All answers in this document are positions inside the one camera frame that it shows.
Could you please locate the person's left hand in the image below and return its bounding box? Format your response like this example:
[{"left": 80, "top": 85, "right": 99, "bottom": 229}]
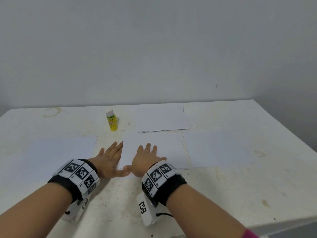
[{"left": 88, "top": 140, "right": 131, "bottom": 179}]

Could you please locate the person's right hand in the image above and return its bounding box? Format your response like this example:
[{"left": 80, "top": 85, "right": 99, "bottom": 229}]
[{"left": 122, "top": 142, "right": 167, "bottom": 178}]

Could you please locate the glued white paper sheet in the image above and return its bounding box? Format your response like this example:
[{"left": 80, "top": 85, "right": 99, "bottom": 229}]
[
  {"left": 135, "top": 102, "right": 192, "bottom": 134},
  {"left": 117, "top": 131, "right": 190, "bottom": 173}
]

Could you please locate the yellow glue stick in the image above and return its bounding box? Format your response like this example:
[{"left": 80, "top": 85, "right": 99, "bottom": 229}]
[{"left": 105, "top": 109, "right": 120, "bottom": 132}]

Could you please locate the stack of white paper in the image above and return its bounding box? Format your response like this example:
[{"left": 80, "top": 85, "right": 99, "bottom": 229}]
[
  {"left": 183, "top": 128, "right": 259, "bottom": 170},
  {"left": 12, "top": 136, "right": 99, "bottom": 184}
]

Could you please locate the person's left forearm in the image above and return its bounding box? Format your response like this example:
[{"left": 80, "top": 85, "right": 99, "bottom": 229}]
[{"left": 0, "top": 183, "right": 74, "bottom": 238}]

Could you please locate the person's right forearm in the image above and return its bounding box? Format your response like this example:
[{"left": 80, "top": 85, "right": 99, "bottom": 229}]
[{"left": 166, "top": 185, "right": 248, "bottom": 238}]

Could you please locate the black marker wristband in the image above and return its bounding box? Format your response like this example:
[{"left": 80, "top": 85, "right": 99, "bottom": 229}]
[
  {"left": 141, "top": 160, "right": 188, "bottom": 207},
  {"left": 47, "top": 158, "right": 101, "bottom": 203}
]

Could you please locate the pink sleeve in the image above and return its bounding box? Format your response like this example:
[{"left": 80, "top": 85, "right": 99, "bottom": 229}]
[{"left": 242, "top": 228, "right": 260, "bottom": 238}]

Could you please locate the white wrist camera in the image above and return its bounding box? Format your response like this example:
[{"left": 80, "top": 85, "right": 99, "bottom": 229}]
[
  {"left": 61, "top": 195, "right": 91, "bottom": 223},
  {"left": 136, "top": 191, "right": 160, "bottom": 227}
]

